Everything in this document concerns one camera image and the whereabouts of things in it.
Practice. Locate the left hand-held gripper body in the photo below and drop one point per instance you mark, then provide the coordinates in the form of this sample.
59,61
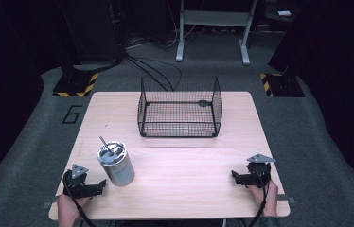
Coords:
76,186

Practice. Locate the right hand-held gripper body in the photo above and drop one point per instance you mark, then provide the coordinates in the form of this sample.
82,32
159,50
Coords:
259,171

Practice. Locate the person's left hand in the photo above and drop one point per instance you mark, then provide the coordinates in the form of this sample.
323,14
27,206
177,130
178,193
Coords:
67,208

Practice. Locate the person's right hand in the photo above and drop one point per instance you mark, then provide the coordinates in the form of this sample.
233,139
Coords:
269,198

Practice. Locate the silver metal tumbler cup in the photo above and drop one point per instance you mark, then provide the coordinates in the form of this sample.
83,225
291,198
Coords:
118,168

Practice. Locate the metal straw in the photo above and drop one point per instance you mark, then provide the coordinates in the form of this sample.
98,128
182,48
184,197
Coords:
105,144

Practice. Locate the black base with striped tape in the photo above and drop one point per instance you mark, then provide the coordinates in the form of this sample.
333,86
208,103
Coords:
75,84
284,85

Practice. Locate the black cabinet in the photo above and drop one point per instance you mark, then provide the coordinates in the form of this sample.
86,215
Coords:
91,31

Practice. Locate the white metal stand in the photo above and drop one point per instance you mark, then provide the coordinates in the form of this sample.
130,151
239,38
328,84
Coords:
214,19

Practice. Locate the small white box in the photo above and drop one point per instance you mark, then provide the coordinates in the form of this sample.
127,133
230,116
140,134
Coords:
284,13

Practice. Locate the grey table bracket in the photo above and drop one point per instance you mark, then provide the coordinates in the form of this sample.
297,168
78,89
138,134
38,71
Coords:
287,198

